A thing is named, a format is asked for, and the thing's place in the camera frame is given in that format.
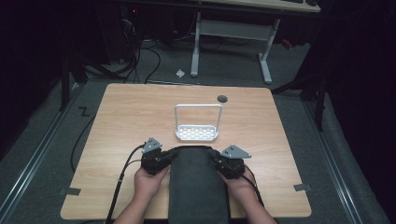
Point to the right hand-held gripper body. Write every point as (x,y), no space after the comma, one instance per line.
(232,163)

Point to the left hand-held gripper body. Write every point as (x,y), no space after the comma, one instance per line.
(154,160)

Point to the dark grey cloth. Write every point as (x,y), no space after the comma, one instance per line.
(197,186)

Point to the person's left hand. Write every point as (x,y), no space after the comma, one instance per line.
(149,185)

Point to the person's right hand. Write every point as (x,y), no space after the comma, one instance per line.
(238,188)

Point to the grey tape piece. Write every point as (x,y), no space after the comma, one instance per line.
(70,191)
(302,187)

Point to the white paper scrap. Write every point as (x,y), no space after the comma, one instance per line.
(180,73)

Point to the black metal stand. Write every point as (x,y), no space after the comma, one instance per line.
(311,93)
(67,84)

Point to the white-framed desk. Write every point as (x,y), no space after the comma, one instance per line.
(233,29)

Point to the metal floor rail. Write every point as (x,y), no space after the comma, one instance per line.
(333,165)
(34,155)

